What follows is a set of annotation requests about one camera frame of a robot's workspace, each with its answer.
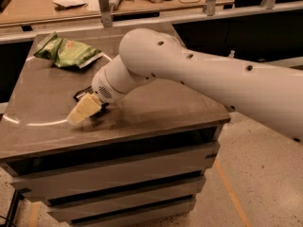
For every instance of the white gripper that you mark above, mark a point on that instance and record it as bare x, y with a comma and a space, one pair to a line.
101, 86

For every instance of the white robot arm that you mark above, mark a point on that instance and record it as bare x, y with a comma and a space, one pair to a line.
271, 95

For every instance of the green jalapeno chip bag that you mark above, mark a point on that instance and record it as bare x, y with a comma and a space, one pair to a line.
65, 52

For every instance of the grey drawer cabinet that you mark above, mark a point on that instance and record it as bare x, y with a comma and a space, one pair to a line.
141, 159

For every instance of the white paper sheet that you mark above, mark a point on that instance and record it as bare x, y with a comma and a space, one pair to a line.
69, 3

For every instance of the wooden background desk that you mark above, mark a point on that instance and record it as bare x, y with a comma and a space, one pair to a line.
94, 7

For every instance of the metal railing frame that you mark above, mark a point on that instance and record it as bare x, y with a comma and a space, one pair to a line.
16, 34

